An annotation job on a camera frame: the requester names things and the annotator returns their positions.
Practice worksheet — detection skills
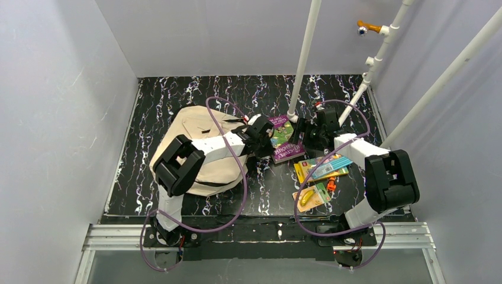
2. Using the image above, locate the purple cable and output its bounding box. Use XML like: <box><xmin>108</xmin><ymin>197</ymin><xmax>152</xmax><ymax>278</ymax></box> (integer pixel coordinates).
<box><xmin>139</xmin><ymin>96</ymin><xmax>250</xmax><ymax>273</ymax></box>
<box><xmin>293</xmin><ymin>99</ymin><xmax>387</xmax><ymax>271</ymax></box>

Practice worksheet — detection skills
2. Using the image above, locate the beige canvas student bag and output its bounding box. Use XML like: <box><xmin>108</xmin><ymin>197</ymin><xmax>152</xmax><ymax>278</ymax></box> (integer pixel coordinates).
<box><xmin>149</xmin><ymin>106</ymin><xmax>247</xmax><ymax>197</ymax></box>

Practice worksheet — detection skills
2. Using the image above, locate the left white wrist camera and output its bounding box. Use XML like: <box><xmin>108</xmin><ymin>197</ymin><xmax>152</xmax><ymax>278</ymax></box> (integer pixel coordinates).
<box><xmin>246</xmin><ymin>114</ymin><xmax>262</xmax><ymax>126</ymax></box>

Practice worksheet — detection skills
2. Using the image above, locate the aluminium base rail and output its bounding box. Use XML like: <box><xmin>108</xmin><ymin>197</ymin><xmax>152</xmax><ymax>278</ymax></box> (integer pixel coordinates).
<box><xmin>75</xmin><ymin>222</ymin><xmax>446</xmax><ymax>283</ymax></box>

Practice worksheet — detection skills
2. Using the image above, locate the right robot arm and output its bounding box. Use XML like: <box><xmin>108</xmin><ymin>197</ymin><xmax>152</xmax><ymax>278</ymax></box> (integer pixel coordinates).
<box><xmin>290</xmin><ymin>109</ymin><xmax>420</xmax><ymax>237</ymax></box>

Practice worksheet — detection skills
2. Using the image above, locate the yellow item blister pack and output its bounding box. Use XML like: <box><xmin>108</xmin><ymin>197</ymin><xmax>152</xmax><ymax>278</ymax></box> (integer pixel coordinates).
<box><xmin>297</xmin><ymin>183</ymin><xmax>332</xmax><ymax>212</ymax></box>

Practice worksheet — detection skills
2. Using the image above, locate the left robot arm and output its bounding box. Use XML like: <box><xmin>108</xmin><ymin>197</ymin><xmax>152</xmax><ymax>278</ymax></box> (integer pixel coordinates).
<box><xmin>150</xmin><ymin>113</ymin><xmax>274</xmax><ymax>240</ymax></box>

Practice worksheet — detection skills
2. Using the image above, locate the orange small toy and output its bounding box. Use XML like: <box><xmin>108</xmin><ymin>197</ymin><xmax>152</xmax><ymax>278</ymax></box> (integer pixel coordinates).
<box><xmin>326</xmin><ymin>177</ymin><xmax>336</xmax><ymax>192</ymax></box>

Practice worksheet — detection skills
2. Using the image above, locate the purple treehouse book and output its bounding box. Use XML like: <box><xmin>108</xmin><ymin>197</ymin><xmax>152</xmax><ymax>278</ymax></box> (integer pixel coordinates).
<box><xmin>269</xmin><ymin>115</ymin><xmax>305</xmax><ymax>164</ymax></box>

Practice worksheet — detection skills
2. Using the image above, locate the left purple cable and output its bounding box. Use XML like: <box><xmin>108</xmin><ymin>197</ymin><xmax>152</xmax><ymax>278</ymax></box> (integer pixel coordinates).
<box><xmin>139</xmin><ymin>96</ymin><xmax>250</xmax><ymax>273</ymax></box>

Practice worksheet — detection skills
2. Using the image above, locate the white pvc pipe frame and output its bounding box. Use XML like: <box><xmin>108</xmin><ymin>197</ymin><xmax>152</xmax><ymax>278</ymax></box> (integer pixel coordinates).
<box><xmin>287</xmin><ymin>1</ymin><xmax>501</xmax><ymax>148</ymax></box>

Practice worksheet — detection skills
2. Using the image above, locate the yellow crayon pack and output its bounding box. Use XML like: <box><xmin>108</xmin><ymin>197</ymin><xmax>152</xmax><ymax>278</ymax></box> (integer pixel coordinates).
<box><xmin>294</xmin><ymin>154</ymin><xmax>353</xmax><ymax>183</ymax></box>

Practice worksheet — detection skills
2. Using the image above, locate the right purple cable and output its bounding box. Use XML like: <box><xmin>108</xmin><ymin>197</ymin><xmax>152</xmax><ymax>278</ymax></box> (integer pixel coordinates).
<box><xmin>293</xmin><ymin>99</ymin><xmax>387</xmax><ymax>271</ymax></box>

